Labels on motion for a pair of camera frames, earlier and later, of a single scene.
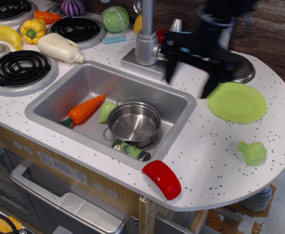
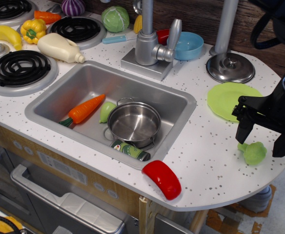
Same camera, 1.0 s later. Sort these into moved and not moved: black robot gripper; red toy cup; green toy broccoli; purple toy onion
Moved: black robot gripper
Not moved: red toy cup; purple toy onion; green toy broccoli
